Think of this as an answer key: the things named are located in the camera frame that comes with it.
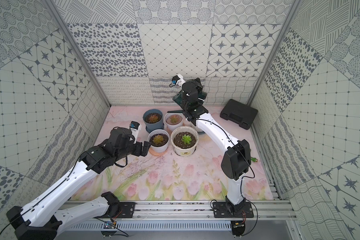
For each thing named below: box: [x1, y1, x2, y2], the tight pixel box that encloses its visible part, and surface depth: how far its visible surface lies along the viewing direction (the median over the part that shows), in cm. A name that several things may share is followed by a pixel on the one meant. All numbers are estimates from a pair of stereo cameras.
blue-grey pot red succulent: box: [143, 109, 164, 133], surface depth 103 cm
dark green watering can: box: [167, 82, 209, 120], surface depth 61 cm
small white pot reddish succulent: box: [164, 112, 184, 132], surface depth 100 cm
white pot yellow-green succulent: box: [147, 129, 170, 154], surface depth 92 cm
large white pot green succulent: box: [170, 126, 199, 157], surface depth 90 cm
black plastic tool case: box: [219, 98, 258, 130], surface depth 113 cm
